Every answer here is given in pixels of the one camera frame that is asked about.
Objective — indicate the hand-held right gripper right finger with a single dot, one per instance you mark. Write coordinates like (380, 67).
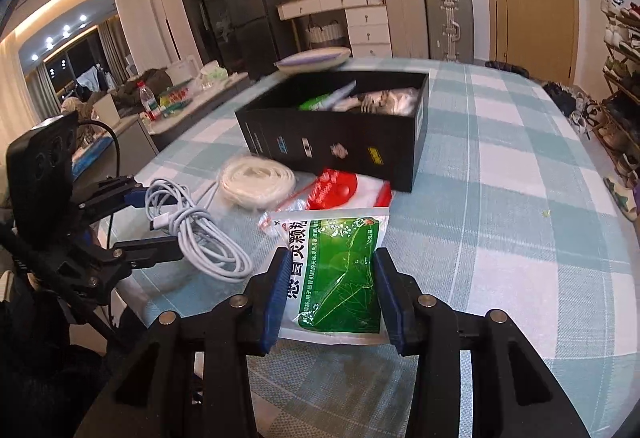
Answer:
(390, 303)

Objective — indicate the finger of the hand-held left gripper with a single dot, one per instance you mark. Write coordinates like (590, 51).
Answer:
(150, 252)
(115, 195)

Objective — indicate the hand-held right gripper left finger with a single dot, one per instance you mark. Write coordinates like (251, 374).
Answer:
(275, 303)

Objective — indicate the green white medicine packet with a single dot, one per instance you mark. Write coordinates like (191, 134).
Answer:
(345, 278)

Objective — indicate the black cardboard box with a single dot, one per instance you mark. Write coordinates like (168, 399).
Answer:
(325, 147)

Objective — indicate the striped white socks pack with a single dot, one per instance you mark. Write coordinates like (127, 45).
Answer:
(382, 102)

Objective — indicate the small green label bag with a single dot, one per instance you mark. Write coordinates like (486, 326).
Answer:
(312, 104)

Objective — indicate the grey low cabinet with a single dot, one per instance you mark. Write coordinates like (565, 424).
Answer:
(135, 142)

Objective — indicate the white container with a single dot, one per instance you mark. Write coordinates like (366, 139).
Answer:
(106, 110)

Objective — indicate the clear water bottle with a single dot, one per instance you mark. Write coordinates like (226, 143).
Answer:
(148, 100)

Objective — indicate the hanging clothes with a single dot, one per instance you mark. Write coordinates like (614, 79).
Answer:
(92, 77)

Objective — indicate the dark jacket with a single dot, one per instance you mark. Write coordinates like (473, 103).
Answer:
(142, 85)

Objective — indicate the red green snack pack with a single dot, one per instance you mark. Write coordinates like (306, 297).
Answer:
(175, 97)

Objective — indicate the grey side counter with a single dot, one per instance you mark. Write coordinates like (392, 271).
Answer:
(200, 112)

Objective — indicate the checked tablecloth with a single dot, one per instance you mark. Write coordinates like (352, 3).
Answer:
(500, 218)

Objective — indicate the green tissue box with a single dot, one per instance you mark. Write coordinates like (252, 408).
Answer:
(212, 75)

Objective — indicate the white curtain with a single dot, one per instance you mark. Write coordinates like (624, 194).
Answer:
(137, 17)

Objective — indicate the dark grey fridge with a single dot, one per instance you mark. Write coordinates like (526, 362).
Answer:
(255, 12)

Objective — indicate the white oval plate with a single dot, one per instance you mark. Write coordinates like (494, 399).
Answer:
(312, 58)

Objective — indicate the green white slipper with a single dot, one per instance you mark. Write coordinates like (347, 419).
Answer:
(622, 198)

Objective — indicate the dark door mat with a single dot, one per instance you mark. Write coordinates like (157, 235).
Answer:
(505, 67)

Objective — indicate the white woven basket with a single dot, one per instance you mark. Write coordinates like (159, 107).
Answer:
(325, 33)

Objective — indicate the pile of floor shoes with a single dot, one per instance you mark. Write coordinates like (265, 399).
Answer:
(570, 105)

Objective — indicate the white dresser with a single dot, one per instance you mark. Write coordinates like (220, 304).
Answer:
(367, 25)

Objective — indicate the beige suitcase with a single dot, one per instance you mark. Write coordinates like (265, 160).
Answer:
(405, 20)

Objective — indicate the silver suitcase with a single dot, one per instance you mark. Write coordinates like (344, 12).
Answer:
(449, 25)

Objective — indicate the wooden shoe rack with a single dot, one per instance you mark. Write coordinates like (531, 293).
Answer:
(625, 87)

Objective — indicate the beige door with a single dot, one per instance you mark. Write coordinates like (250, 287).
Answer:
(535, 7)

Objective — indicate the rows of shoes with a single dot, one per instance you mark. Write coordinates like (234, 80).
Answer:
(622, 67)

